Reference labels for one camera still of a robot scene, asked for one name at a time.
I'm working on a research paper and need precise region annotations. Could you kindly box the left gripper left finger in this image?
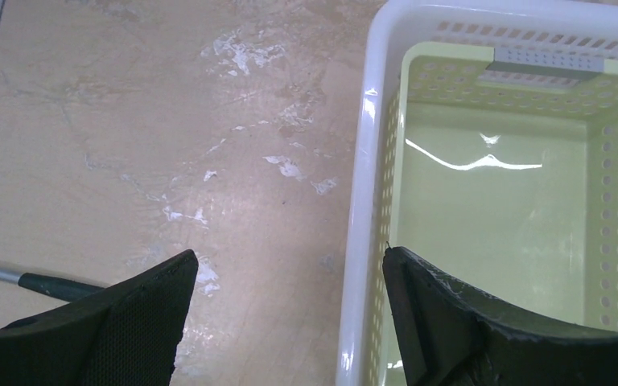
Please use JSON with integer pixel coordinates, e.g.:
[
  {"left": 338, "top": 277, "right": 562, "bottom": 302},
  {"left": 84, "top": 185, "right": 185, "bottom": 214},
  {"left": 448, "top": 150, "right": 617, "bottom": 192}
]
[{"left": 0, "top": 250, "right": 199, "bottom": 385}]

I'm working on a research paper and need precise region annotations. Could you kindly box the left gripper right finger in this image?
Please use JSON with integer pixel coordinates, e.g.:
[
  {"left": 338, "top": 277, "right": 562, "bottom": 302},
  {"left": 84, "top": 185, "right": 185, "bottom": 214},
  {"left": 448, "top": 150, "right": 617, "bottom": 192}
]
[{"left": 382, "top": 247, "right": 618, "bottom": 385}]

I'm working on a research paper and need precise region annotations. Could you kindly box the olive green plastic crate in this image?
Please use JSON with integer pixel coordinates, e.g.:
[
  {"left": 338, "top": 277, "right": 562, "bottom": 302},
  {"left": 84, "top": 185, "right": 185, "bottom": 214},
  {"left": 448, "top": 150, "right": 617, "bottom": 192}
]
[{"left": 381, "top": 41, "right": 618, "bottom": 386}]

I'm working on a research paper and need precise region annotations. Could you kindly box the white plastic tray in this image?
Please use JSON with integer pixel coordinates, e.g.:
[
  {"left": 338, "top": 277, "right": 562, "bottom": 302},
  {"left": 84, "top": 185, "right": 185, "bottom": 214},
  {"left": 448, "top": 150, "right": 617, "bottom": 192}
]
[{"left": 336, "top": 1, "right": 618, "bottom": 385}]

